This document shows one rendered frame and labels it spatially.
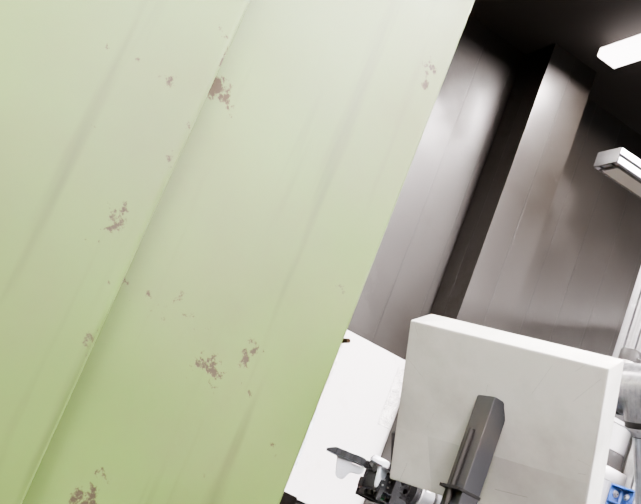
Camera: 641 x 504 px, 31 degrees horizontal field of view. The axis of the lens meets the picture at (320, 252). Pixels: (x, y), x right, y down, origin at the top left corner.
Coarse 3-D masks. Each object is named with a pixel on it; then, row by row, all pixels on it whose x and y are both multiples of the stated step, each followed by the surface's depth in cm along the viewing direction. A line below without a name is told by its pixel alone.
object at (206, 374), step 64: (256, 0) 173; (320, 0) 180; (384, 0) 189; (448, 0) 197; (256, 64) 173; (320, 64) 180; (384, 64) 188; (448, 64) 197; (192, 128) 166; (256, 128) 173; (320, 128) 180; (384, 128) 188; (192, 192) 166; (256, 192) 173; (320, 192) 180; (384, 192) 188; (192, 256) 166; (256, 256) 173; (320, 256) 180; (128, 320) 160; (192, 320) 166; (256, 320) 173; (320, 320) 180; (128, 384) 160; (192, 384) 166; (256, 384) 173; (320, 384) 180; (64, 448) 154; (128, 448) 160; (192, 448) 166; (256, 448) 173
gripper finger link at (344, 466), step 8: (328, 448) 246; (336, 448) 246; (344, 456) 246; (352, 456) 247; (360, 456) 247; (336, 464) 247; (344, 464) 247; (352, 464) 247; (360, 464) 247; (336, 472) 247; (344, 472) 247; (352, 472) 247; (360, 472) 247
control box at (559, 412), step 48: (432, 336) 189; (480, 336) 184; (432, 384) 189; (480, 384) 185; (528, 384) 181; (576, 384) 177; (432, 432) 190; (528, 432) 181; (576, 432) 177; (432, 480) 191; (528, 480) 182; (576, 480) 178
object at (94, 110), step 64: (0, 0) 138; (64, 0) 143; (128, 0) 149; (192, 0) 155; (0, 64) 138; (64, 64) 143; (128, 64) 149; (192, 64) 155; (0, 128) 138; (64, 128) 143; (128, 128) 149; (0, 192) 138; (64, 192) 143; (128, 192) 149; (0, 256) 138; (64, 256) 143; (128, 256) 149; (0, 320) 138; (64, 320) 143; (0, 384) 138; (64, 384) 143; (0, 448) 138
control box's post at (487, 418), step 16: (480, 400) 184; (496, 400) 182; (480, 416) 182; (496, 416) 182; (480, 432) 181; (496, 432) 182; (480, 448) 180; (464, 464) 180; (480, 464) 180; (448, 480) 181; (464, 480) 178; (480, 480) 180; (464, 496) 178
